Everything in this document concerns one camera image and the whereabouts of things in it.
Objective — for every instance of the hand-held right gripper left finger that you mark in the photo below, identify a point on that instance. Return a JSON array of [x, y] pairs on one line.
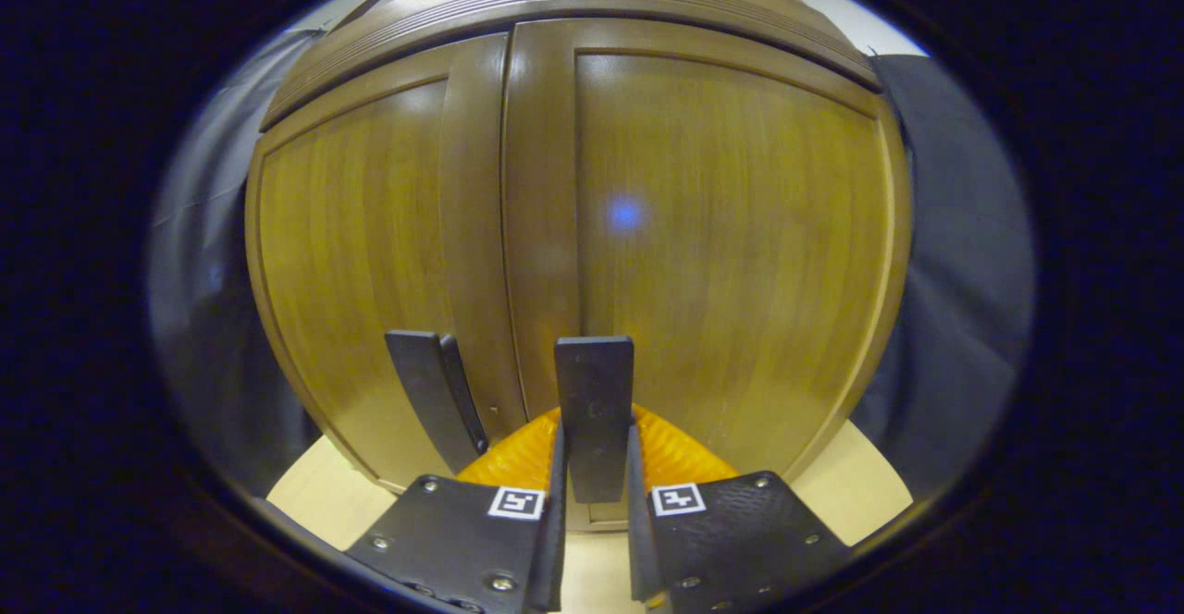
[[553, 540]]

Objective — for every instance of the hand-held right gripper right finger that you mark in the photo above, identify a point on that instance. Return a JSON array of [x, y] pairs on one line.
[[638, 540]]

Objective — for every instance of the wooden double-door shoe cabinet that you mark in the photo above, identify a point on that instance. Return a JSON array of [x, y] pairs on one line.
[[592, 4]]

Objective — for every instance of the black backdrop cloth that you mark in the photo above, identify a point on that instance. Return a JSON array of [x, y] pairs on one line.
[[962, 272]]

